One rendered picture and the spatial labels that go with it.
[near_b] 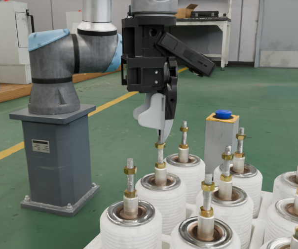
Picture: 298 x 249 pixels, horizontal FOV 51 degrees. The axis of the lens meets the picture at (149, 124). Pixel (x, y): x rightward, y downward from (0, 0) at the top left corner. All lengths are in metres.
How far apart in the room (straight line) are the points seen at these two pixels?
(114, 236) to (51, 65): 0.57
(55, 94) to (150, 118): 0.45
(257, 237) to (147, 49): 0.37
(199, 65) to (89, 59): 0.46
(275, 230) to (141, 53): 0.34
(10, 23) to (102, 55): 2.28
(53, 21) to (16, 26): 3.71
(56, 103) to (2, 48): 2.35
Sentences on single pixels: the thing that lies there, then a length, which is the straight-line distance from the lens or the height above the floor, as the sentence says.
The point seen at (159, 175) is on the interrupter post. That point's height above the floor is 0.27.
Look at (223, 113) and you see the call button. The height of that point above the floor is 0.33.
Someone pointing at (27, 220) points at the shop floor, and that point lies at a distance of 1.02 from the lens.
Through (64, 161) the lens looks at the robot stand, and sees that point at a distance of 0.95.
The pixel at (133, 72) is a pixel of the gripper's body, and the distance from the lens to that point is 0.51.
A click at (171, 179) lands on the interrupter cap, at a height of 0.25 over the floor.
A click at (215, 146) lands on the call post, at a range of 0.82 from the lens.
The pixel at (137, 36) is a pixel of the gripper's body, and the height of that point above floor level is 0.51.
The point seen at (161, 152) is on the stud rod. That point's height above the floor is 0.31.
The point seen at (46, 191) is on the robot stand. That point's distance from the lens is 1.01.
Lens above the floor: 0.52
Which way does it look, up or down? 16 degrees down
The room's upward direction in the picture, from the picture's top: straight up
